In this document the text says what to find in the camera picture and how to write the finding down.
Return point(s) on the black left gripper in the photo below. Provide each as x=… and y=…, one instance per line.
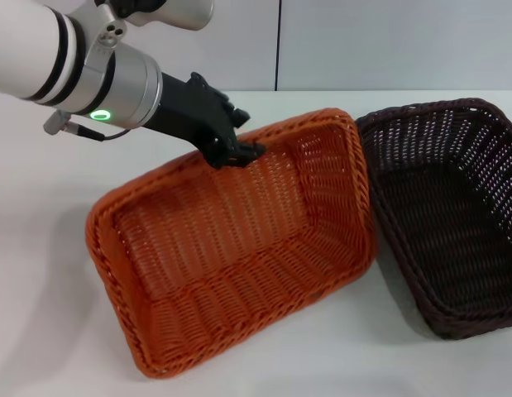
x=189, y=111

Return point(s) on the orange woven basket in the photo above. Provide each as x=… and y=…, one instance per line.
x=239, y=248

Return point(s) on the dark brown woven basket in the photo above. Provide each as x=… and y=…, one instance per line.
x=446, y=215

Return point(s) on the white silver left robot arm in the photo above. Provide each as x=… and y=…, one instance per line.
x=73, y=62

